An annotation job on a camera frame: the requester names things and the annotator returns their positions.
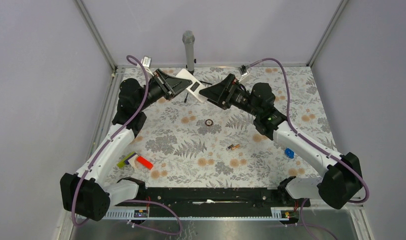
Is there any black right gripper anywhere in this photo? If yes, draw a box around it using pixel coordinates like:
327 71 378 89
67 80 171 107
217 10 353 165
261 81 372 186
199 73 261 118

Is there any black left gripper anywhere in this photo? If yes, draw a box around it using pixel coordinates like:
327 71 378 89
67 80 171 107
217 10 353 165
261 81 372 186
137 68 193 111

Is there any white red remote control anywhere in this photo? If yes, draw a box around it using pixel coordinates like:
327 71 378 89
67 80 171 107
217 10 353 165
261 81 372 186
176 68 208 103

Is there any copper AA battery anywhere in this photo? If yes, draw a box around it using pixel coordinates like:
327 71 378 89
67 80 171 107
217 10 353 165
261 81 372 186
231 144 240 151

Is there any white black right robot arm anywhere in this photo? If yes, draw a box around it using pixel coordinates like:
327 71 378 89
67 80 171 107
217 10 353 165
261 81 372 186
199 74 370 210

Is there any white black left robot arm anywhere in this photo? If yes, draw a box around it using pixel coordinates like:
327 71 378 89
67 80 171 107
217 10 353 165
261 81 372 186
60 69 197 221

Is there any black tripod mic stand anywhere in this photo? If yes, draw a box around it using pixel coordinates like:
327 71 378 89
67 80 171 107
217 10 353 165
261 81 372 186
184 58 213 102

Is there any small round tape roll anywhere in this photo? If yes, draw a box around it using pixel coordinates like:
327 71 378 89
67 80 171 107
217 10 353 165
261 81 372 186
204 119 214 127

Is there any grey microphone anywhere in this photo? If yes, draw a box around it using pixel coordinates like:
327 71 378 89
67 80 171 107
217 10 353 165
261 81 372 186
182 30 195 75

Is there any floral table mat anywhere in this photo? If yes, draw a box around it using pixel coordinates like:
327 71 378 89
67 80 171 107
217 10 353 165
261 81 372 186
105 67 336 188

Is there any red block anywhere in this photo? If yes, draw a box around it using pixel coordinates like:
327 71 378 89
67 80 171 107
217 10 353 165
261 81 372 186
136 156 154 170

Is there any white block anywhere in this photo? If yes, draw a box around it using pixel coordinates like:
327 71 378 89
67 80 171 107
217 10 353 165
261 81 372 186
126 154 138 168

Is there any blue plastic piece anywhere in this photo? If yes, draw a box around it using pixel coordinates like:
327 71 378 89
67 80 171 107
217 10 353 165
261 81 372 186
284 148 295 159

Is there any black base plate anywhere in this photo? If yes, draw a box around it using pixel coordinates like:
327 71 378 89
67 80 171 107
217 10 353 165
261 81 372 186
119 187 310 211

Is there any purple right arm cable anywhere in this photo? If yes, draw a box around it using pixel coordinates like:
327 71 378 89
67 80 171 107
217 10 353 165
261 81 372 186
246 57 370 204

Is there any slotted cable duct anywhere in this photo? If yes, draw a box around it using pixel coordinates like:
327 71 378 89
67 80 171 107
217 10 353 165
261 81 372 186
103 205 292 222

